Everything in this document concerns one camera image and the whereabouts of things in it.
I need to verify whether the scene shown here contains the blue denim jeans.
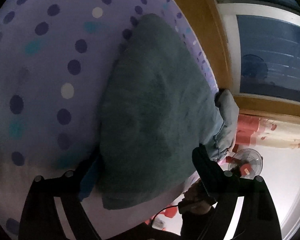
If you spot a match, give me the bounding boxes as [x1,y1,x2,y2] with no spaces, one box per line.
[96,14,238,210]

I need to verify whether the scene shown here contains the black sleeved right forearm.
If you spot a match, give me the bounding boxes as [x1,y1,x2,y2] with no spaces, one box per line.
[180,207,225,240]

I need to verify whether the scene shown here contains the person's right hand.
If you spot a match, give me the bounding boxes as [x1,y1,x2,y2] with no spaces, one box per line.
[178,179,212,215]

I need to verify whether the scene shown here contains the white electric fan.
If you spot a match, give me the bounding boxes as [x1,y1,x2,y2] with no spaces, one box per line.
[226,148,263,179]

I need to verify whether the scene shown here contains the red cream patterned curtain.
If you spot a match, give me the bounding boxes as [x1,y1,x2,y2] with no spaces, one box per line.
[236,114,300,150]

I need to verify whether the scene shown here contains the purple polka dot bedsheet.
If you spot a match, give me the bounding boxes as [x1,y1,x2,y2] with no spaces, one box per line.
[0,0,216,239]

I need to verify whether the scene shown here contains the wooden framed sliding window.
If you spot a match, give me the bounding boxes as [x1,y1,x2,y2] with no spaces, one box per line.
[157,0,300,126]

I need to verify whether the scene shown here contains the black cable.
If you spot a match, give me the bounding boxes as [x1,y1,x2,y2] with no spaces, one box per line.
[149,204,180,228]

